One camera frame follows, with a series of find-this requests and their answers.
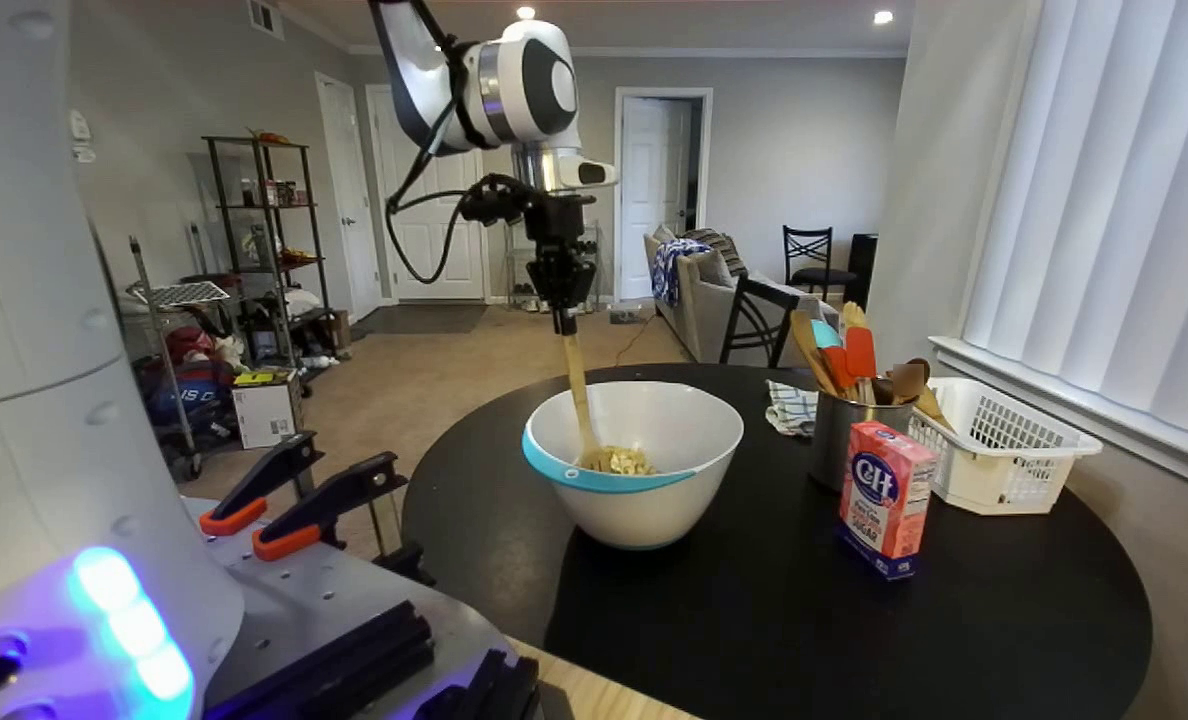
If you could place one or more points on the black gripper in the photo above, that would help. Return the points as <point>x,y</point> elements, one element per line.
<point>561,252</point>

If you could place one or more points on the wooden mixing spoon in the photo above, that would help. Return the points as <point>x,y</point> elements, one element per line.
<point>577,392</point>

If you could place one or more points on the white bowl with teal band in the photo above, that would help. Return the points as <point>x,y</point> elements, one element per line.
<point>647,513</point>

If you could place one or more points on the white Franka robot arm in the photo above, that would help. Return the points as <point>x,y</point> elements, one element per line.
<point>35,401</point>

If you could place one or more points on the yellow food substance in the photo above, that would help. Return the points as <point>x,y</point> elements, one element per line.
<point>618,461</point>

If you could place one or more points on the wooden spoon in cup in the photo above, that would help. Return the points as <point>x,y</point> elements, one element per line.
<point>911,382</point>

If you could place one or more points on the blue white patterned blanket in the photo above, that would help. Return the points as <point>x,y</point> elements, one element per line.
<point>678,264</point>

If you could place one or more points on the white interior door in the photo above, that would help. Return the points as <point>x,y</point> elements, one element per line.
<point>643,203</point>

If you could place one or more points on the grey sofa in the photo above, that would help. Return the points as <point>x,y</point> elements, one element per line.
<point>704,301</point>

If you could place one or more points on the black metal dining chair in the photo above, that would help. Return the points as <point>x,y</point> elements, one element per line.
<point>753,322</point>

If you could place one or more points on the wooden flat spatula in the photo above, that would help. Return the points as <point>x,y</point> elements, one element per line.
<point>812,352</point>

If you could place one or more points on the teal spatula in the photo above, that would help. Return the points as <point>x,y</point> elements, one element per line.
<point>826,335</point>

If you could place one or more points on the red spatula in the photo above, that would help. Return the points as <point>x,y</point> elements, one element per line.
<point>854,360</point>

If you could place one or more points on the metal utensil cup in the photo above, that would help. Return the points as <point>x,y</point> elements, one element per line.
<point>835,443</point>

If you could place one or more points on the black clamp with orange tip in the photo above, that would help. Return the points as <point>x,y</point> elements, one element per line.
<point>335,502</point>
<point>265,479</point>

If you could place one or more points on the black metal shelf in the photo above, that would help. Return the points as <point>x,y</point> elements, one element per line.
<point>265,243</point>

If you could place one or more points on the white cardboard box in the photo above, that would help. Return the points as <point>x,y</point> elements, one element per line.
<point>263,418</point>

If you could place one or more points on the grey mounting plate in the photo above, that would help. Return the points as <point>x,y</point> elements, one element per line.
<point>339,587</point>

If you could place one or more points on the pink sugar box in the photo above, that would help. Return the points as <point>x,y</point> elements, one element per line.
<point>886,502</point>

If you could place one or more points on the round black table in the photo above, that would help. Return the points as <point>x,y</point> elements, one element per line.
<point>776,627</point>

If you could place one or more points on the cluttered utility cart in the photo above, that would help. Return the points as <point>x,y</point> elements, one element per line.
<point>178,375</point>

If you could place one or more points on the recessed ceiling light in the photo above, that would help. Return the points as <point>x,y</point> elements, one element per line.
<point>883,19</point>

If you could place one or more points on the white plastic basket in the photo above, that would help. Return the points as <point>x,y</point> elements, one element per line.
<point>1004,453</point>

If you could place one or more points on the white vertical blinds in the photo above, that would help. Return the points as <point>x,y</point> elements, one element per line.
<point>1124,224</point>

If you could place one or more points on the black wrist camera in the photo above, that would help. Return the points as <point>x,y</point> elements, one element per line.
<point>499,203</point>

